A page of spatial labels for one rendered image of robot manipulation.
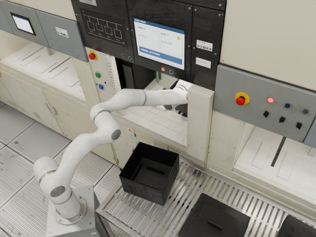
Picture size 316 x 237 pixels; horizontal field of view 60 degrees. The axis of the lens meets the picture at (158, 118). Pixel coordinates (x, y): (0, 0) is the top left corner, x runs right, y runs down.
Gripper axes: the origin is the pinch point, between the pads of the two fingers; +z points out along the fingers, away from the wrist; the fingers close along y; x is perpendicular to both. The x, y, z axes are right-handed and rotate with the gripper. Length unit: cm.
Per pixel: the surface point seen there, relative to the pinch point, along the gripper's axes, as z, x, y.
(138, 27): -30, 45, -16
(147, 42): -30.0, 37.7, -10.9
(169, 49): -30.2, 37.4, 2.0
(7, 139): -62, -119, -197
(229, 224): -63, -33, 55
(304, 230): -56, -18, 86
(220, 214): -61, -33, 49
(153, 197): -70, -36, 12
